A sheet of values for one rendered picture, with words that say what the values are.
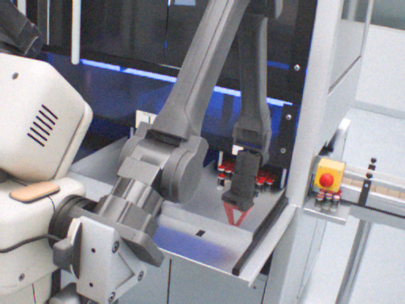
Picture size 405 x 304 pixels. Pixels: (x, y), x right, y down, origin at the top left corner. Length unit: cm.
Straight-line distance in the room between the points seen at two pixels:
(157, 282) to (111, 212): 120
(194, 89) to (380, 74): 529
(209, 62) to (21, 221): 34
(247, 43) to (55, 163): 45
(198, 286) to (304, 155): 65
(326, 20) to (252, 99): 35
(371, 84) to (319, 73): 470
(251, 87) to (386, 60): 495
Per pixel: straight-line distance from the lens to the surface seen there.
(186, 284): 170
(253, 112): 102
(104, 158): 155
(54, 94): 62
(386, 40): 584
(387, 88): 593
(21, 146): 60
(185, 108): 66
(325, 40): 123
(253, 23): 87
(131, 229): 57
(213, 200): 134
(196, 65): 69
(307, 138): 130
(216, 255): 111
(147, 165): 63
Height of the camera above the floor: 153
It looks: 23 degrees down
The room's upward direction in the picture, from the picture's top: 6 degrees clockwise
